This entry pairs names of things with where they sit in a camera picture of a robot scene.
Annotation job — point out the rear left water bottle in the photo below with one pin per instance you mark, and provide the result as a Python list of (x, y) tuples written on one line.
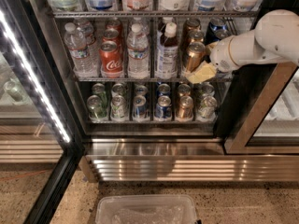
[(86, 27)]

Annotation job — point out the water bottle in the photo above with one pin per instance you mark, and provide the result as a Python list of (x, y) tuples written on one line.
[(138, 51), (77, 45), (86, 27)]

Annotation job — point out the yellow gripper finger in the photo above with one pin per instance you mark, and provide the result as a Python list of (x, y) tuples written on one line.
[(202, 73), (210, 47)]

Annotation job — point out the clear plastic bin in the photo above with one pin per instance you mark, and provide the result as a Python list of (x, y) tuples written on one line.
[(146, 209)]

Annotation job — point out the open fridge glass door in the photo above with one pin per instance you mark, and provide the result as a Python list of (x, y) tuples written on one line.
[(38, 127)]

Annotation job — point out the front centre water bottle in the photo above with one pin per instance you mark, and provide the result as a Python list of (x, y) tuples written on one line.
[(138, 51)]

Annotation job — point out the front pepsi can bottom shelf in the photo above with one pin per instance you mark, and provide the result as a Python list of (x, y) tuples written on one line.
[(163, 108)]

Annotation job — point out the front blue can bottom shelf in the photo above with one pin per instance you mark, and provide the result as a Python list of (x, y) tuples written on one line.
[(140, 110)]

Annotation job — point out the rear red cola can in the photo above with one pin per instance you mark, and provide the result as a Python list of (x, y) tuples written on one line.
[(114, 24)]

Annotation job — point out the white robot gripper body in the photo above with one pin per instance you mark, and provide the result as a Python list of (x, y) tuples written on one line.
[(221, 56)]

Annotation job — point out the red cola can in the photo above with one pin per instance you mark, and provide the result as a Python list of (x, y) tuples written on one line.
[(112, 35), (111, 59), (114, 24)]

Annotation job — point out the front white-green can bottom shelf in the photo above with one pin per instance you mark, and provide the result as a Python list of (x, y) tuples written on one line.
[(118, 107)]

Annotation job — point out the right fridge door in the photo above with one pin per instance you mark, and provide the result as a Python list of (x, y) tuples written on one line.
[(272, 124)]

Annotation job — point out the front tea bottle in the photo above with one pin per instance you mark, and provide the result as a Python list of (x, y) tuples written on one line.
[(167, 52)]

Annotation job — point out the front red cola can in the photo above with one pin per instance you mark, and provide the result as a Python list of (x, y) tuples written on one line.
[(111, 59)]

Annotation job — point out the front green can bottom shelf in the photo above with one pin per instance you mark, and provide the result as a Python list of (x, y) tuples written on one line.
[(97, 107)]

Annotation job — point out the orange-gold can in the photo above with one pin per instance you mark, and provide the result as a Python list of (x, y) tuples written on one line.
[(191, 24), (195, 36), (193, 55)]

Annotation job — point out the front left water bottle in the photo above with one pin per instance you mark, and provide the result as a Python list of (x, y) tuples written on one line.
[(77, 45)]

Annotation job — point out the front gold can bottom shelf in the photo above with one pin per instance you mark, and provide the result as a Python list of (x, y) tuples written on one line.
[(185, 107)]

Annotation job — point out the rear blue can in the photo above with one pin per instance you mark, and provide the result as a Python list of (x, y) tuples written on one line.
[(216, 24)]

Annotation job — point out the front silver can bottom shelf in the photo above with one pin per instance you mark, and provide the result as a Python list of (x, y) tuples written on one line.
[(207, 107)]

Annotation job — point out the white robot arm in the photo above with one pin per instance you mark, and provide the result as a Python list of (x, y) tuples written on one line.
[(275, 39)]

